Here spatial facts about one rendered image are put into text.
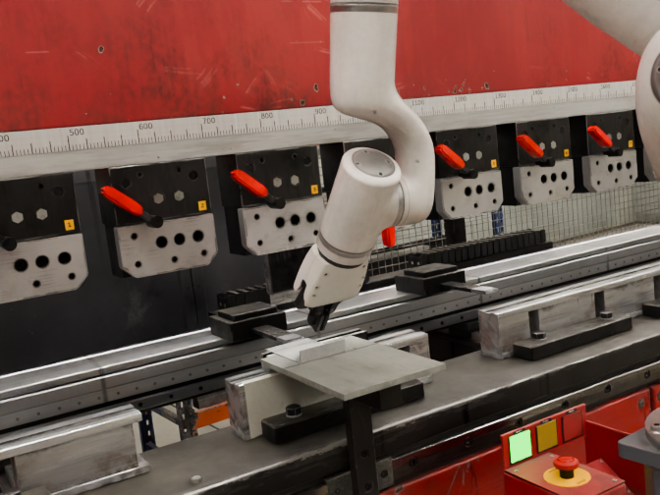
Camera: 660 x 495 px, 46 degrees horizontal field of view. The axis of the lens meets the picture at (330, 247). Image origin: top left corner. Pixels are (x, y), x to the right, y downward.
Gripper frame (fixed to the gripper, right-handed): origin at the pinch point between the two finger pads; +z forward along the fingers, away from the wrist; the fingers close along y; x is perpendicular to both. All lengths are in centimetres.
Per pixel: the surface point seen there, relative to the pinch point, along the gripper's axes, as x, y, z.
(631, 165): -13, -84, -9
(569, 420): 27.8, -38.1, 8.5
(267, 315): -17.9, -3.6, 20.6
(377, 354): 9.2, -6.4, 0.8
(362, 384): 17.6, 3.7, -6.2
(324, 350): 4.4, 0.3, 3.2
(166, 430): -133, -49, 250
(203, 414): -88, -40, 169
